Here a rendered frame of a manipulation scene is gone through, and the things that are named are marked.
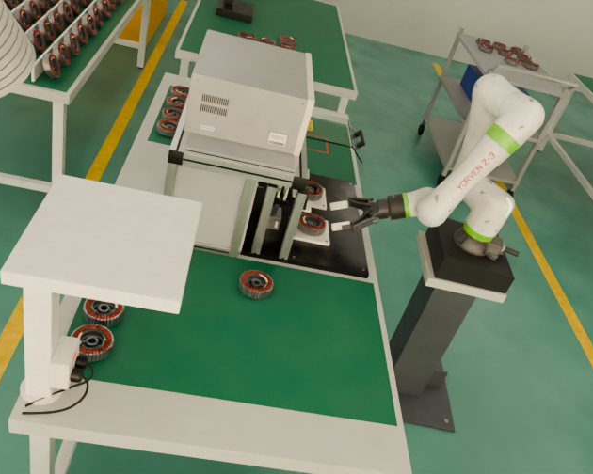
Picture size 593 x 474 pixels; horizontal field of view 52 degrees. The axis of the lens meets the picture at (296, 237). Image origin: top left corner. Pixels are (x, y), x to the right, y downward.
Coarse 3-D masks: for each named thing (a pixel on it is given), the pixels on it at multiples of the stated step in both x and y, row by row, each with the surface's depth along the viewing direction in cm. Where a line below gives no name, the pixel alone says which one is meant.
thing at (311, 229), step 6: (300, 216) 227; (306, 216) 229; (312, 216) 230; (318, 216) 231; (300, 222) 225; (318, 222) 230; (324, 222) 229; (300, 228) 225; (306, 228) 224; (312, 228) 224; (318, 228) 224; (324, 228) 226; (312, 234) 224; (318, 234) 225
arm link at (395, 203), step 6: (390, 198) 220; (396, 198) 219; (402, 198) 219; (390, 204) 219; (396, 204) 219; (402, 204) 218; (390, 210) 219; (396, 210) 219; (402, 210) 219; (396, 216) 220; (402, 216) 221
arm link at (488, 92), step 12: (480, 84) 204; (492, 84) 202; (504, 84) 201; (480, 96) 205; (492, 96) 201; (504, 96) 198; (480, 108) 208; (492, 108) 202; (480, 120) 211; (492, 120) 210; (468, 132) 219; (480, 132) 214; (468, 144) 221
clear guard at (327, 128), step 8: (312, 112) 246; (320, 120) 241; (328, 120) 243; (336, 120) 245; (344, 120) 247; (320, 128) 236; (328, 128) 237; (336, 128) 239; (344, 128) 241; (352, 128) 249; (312, 136) 228; (320, 136) 230; (328, 136) 231; (336, 136) 233; (344, 136) 235; (352, 136) 239; (344, 144) 229; (352, 144) 231; (360, 152) 239; (360, 160) 233
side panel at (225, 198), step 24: (168, 168) 189; (192, 168) 190; (168, 192) 195; (192, 192) 195; (216, 192) 196; (240, 192) 196; (216, 216) 201; (240, 216) 200; (216, 240) 207; (240, 240) 205
